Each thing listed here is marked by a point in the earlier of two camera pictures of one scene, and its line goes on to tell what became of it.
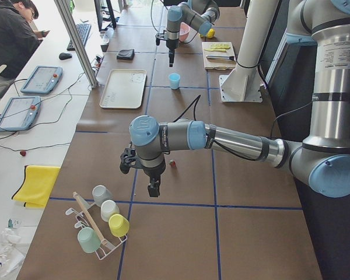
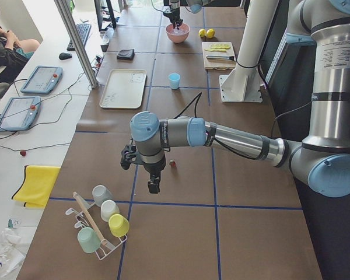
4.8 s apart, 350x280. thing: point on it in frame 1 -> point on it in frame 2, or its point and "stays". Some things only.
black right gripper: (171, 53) -> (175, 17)
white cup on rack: (108, 207) stays
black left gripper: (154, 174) stays
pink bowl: (184, 31) stays
